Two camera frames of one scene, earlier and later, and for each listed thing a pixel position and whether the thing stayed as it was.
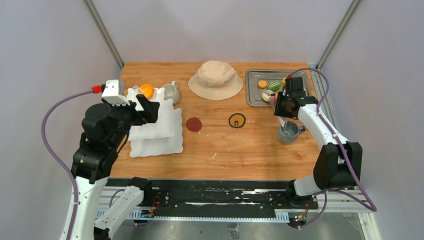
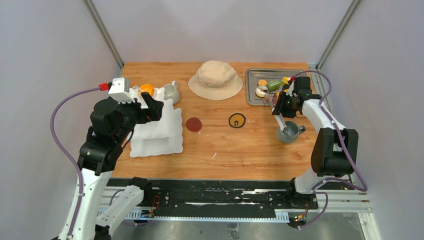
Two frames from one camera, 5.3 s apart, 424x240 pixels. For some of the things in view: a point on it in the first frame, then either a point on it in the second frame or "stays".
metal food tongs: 273,101 stays
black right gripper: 279,112 stays
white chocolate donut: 266,94 to 261,90
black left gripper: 150,113 stays
